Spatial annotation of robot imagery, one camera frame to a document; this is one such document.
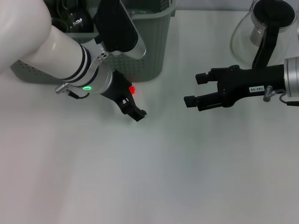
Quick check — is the thin black cable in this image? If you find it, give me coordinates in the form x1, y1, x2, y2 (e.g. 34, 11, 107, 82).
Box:
67, 91, 91, 100

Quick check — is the silver elbow connector with cable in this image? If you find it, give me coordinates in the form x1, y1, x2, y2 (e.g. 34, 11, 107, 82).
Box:
263, 85, 299, 107

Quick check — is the grey-green perforated storage bin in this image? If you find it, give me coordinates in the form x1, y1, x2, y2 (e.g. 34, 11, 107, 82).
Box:
10, 0, 178, 85

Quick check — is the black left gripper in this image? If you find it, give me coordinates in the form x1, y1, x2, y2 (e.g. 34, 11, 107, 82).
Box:
100, 70, 148, 123

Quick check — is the glass teacup with black base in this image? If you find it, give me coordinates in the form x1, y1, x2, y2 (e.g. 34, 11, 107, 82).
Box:
51, 0, 89, 15
66, 10, 95, 33

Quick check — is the silver straight connector plug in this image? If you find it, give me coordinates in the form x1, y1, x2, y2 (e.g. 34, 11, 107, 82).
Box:
55, 82, 71, 94

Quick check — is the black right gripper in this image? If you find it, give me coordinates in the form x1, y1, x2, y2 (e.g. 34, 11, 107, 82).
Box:
184, 64, 287, 112

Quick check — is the glass carafe with black handle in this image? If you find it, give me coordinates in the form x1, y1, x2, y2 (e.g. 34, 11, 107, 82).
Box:
230, 0, 297, 70

